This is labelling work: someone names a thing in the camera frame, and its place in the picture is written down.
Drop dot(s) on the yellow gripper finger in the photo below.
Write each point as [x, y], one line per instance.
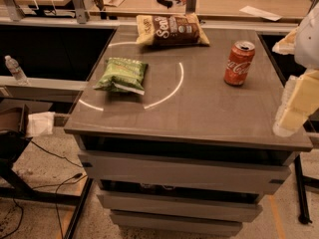
[286, 46]
[300, 100]

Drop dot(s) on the brown chip bag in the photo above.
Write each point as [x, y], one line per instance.
[175, 30]

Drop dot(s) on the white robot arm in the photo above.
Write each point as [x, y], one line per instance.
[307, 41]

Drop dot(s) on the red coke can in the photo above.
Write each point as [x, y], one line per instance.
[239, 61]

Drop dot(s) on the green chip bag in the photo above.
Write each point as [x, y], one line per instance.
[122, 75]

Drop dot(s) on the white paper sheet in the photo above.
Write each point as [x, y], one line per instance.
[260, 13]

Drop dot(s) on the grey drawer cabinet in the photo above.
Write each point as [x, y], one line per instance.
[191, 153]

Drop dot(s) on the black headband object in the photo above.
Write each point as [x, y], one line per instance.
[166, 3]

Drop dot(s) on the small paper packet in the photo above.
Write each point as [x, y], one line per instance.
[113, 3]

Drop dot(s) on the white crumpled paper towel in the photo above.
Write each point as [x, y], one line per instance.
[40, 124]

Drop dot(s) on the clear plastic water bottle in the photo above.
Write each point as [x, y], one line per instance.
[16, 71]

